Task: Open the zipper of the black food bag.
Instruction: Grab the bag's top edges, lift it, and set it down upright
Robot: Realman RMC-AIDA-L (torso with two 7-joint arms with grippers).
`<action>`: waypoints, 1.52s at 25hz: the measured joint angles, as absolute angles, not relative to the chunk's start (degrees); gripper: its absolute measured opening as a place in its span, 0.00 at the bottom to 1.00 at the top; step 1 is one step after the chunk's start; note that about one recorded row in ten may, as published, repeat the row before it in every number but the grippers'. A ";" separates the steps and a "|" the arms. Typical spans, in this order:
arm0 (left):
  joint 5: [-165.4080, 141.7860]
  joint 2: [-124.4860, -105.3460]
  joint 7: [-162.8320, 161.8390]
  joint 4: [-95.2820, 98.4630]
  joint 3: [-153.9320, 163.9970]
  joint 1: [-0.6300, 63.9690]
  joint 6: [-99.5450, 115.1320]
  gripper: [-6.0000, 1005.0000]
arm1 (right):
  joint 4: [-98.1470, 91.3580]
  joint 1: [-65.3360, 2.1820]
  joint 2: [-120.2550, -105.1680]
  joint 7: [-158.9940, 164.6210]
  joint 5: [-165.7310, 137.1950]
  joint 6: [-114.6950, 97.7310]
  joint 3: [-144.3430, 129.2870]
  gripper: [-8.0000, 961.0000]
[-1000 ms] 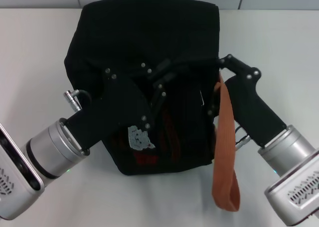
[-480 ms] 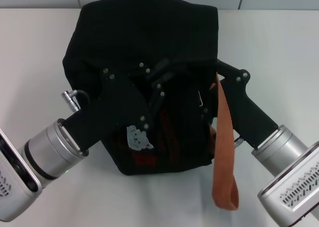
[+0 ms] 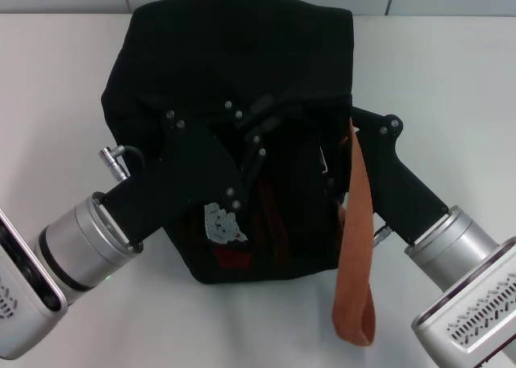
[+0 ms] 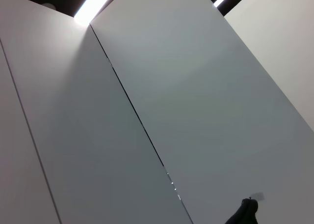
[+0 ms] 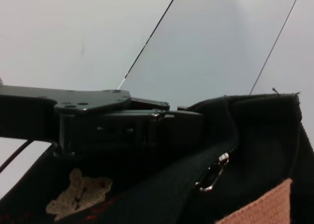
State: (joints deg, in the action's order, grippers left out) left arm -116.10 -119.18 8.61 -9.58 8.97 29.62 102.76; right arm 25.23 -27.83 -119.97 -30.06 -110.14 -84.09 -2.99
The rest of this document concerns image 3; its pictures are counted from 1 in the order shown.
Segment gripper cable metal plug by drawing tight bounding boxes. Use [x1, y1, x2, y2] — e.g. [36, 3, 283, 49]
[98, 144, 147, 180]
[372, 224, 394, 248]

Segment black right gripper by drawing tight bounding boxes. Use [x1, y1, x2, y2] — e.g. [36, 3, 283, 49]
[351, 105, 450, 247]

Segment left gripper cable metal plug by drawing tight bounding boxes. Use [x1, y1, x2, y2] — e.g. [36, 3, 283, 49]
[98, 144, 147, 180]

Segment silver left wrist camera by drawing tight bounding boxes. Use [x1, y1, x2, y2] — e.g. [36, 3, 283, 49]
[0, 208, 69, 361]

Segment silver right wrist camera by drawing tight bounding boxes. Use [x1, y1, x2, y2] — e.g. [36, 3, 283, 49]
[410, 237, 516, 364]

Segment right gripper cable metal plug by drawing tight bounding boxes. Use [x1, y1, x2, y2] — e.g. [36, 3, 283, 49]
[372, 224, 394, 248]

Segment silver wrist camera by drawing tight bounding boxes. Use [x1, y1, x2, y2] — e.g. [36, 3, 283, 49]
[0, 208, 69, 361]
[410, 237, 516, 364]

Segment black food bag orange handles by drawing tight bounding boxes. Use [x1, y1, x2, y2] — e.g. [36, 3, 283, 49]
[99, 0, 378, 348]

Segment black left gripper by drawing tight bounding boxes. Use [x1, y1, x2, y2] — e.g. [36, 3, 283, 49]
[100, 93, 284, 245]

